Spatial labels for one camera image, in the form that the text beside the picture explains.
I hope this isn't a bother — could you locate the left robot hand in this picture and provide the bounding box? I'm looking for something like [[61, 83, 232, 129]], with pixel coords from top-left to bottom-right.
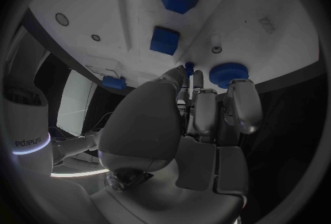
[[89, 64, 264, 224]]

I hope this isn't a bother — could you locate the blue peg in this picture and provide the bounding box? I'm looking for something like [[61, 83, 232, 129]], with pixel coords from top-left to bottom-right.
[[184, 61, 196, 77]]

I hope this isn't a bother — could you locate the white task board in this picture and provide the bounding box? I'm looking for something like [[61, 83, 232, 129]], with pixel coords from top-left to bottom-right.
[[28, 0, 321, 97]]

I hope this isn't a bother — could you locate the small blue block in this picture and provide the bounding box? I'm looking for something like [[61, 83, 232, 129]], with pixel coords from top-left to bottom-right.
[[101, 75, 128, 90]]

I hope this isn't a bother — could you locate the medium blue block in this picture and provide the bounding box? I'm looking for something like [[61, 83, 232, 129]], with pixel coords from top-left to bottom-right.
[[149, 25, 181, 56]]

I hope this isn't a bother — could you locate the blue gear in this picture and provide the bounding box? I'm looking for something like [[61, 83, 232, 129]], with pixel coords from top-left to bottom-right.
[[208, 62, 250, 89]]

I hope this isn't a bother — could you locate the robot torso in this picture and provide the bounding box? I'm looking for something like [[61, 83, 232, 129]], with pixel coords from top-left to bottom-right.
[[1, 77, 55, 177]]

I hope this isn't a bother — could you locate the white cable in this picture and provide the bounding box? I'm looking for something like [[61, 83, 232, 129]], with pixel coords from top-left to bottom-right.
[[48, 111, 115, 140]]

